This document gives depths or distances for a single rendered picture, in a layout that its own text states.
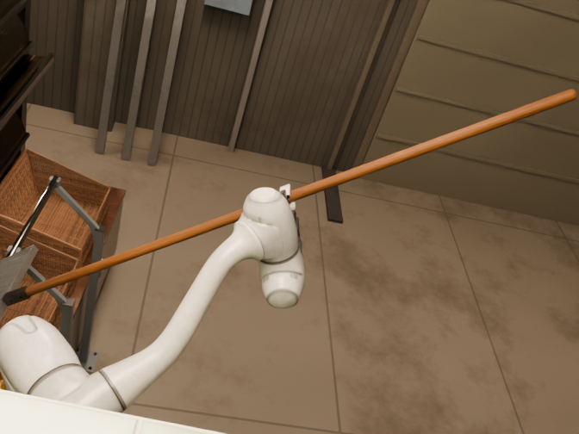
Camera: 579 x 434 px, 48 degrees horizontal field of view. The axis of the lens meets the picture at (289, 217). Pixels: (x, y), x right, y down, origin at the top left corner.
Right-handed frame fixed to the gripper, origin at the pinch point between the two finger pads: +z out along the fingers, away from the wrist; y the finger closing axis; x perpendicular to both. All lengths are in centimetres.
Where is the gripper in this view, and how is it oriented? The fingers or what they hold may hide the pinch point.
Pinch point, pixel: (287, 197)
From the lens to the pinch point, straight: 184.9
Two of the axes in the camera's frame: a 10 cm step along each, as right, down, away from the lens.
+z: 0.3, -5.9, 8.0
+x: 9.1, -3.2, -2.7
